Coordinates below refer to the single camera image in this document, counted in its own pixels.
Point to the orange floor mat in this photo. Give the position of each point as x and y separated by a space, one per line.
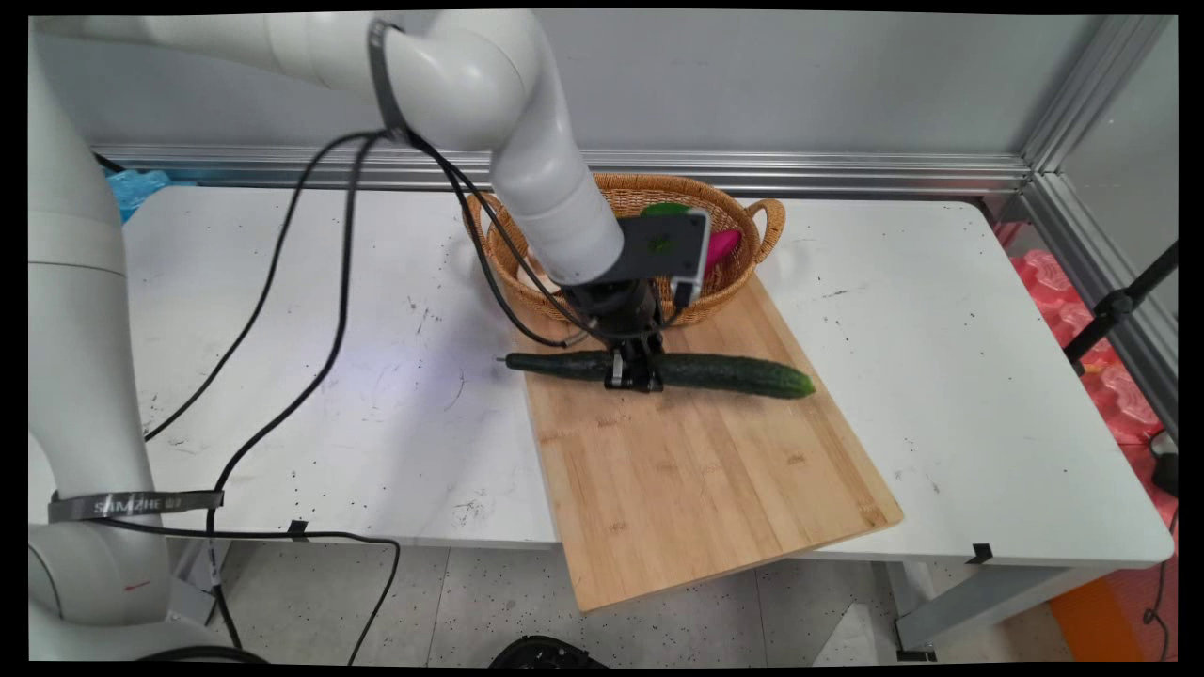
1101 625

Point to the long dark green cucumber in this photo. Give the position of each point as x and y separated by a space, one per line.
724 373

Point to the green toy bell pepper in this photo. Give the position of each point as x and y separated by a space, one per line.
664 209

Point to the blue bubble wrap sheet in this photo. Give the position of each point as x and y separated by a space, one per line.
139 188

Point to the aluminium frame rail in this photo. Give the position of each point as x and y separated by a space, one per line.
847 172
1101 273

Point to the grey metal table leg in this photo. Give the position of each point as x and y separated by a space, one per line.
196 574
988 597

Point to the black tripod stand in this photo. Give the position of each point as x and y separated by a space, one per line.
1115 308

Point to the black round floor object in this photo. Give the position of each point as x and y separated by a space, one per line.
546 653

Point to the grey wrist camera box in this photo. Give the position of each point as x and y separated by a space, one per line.
663 246

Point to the bamboo cutting board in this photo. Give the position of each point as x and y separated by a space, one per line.
696 470

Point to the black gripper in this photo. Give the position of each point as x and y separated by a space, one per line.
616 308

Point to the magenta toy vegetable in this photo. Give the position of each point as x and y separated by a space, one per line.
722 246

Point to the woven wicker basket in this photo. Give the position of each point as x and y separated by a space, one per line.
729 282

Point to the red bubble wrap sheet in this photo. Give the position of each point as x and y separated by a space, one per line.
1119 395

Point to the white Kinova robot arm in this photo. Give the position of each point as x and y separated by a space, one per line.
527 141

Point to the black power adapter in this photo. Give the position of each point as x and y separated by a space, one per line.
1166 475

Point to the aluminium frame post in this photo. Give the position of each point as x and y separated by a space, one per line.
1091 89

